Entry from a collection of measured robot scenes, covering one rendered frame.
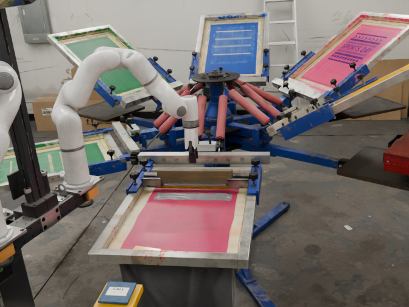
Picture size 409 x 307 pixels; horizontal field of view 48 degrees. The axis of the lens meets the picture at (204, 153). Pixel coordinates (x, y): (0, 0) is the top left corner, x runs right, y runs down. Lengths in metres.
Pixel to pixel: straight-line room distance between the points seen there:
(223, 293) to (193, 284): 0.12
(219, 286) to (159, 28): 4.85
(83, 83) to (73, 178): 0.39
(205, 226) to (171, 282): 0.26
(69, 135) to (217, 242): 0.70
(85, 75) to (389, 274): 2.35
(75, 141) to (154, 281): 0.63
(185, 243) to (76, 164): 0.53
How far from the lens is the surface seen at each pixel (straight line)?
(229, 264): 1.64
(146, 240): 1.84
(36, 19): 6.80
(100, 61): 1.81
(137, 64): 1.87
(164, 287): 1.87
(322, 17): 6.10
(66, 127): 1.84
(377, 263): 3.41
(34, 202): 1.80
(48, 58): 6.95
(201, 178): 2.14
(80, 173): 1.91
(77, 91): 1.83
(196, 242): 1.79
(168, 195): 2.14
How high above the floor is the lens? 1.92
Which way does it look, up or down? 22 degrees down
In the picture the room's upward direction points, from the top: 4 degrees counter-clockwise
